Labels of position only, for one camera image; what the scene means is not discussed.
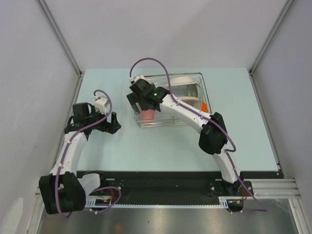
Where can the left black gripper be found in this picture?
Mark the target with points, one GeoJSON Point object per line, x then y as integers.
{"type": "Point", "coordinates": [111, 127]}

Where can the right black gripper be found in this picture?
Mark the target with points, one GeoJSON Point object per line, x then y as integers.
{"type": "Point", "coordinates": [133, 100]}

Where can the pink cup orange handle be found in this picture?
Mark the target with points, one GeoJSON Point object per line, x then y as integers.
{"type": "Point", "coordinates": [147, 115]}

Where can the white fluted plate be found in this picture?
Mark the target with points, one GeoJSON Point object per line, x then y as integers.
{"type": "Point", "coordinates": [185, 80]}

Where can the pink and cream plate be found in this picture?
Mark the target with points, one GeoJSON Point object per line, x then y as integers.
{"type": "Point", "coordinates": [189, 100]}

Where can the green bowl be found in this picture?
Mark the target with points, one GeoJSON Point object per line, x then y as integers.
{"type": "Point", "coordinates": [195, 90]}

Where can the white and orange bowl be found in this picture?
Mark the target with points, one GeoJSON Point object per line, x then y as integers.
{"type": "Point", "coordinates": [202, 106]}

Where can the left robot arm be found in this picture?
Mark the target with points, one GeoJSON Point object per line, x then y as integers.
{"type": "Point", "coordinates": [61, 190]}

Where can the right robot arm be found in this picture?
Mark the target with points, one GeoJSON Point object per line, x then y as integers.
{"type": "Point", "coordinates": [213, 137]}

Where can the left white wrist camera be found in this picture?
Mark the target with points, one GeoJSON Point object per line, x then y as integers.
{"type": "Point", "coordinates": [101, 104]}

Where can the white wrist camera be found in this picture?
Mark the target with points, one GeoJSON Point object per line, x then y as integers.
{"type": "Point", "coordinates": [101, 104]}
{"type": "Point", "coordinates": [135, 78]}

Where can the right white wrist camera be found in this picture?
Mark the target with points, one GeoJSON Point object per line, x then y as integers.
{"type": "Point", "coordinates": [135, 78]}

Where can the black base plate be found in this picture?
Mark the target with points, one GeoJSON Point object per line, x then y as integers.
{"type": "Point", "coordinates": [209, 183]}

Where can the right aluminium frame post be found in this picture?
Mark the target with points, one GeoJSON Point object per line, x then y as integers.
{"type": "Point", "coordinates": [272, 34]}

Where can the aluminium frame post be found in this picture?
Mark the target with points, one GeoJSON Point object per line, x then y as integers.
{"type": "Point", "coordinates": [272, 34]}
{"type": "Point", "coordinates": [58, 34]}

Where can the left aluminium frame post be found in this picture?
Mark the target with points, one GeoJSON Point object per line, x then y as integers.
{"type": "Point", "coordinates": [58, 34]}

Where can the aluminium front rail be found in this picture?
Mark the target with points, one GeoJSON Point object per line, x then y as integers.
{"type": "Point", "coordinates": [261, 188]}

